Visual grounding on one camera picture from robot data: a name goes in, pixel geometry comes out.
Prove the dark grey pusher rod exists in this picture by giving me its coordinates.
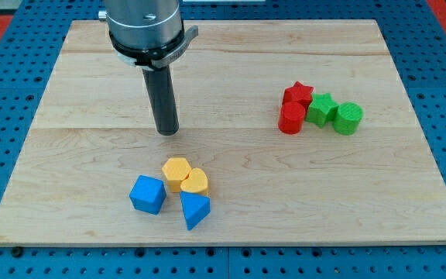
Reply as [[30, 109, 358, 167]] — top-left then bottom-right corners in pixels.
[[142, 67, 179, 136]]

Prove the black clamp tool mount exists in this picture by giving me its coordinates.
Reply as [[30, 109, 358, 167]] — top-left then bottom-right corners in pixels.
[[108, 26, 199, 71]]

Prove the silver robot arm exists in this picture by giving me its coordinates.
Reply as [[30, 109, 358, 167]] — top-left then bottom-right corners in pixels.
[[98, 0, 199, 136]]

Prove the wooden board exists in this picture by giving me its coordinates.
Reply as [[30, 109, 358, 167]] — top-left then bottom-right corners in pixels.
[[0, 19, 446, 247]]

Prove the yellow hexagon block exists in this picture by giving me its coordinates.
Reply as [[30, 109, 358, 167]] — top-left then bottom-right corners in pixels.
[[162, 157, 192, 193]]

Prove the yellow heart block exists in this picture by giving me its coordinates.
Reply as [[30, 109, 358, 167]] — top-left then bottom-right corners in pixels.
[[180, 168, 209, 196]]

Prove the blue cube block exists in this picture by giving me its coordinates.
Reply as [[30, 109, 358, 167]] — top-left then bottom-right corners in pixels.
[[129, 175, 166, 215]]

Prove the blue triangle block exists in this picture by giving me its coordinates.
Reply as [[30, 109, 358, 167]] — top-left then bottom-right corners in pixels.
[[180, 191, 211, 230]]

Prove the red cylinder block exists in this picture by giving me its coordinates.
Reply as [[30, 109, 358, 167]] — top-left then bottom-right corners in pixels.
[[278, 102, 306, 134]]

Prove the red star block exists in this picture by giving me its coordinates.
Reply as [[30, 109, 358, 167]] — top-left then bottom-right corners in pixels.
[[282, 81, 314, 110]]

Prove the green star block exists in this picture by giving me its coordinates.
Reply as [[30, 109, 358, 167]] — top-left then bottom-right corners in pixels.
[[305, 93, 339, 128]]

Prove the green cylinder block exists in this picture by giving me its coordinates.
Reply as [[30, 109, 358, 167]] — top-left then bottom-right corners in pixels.
[[333, 102, 364, 136]]

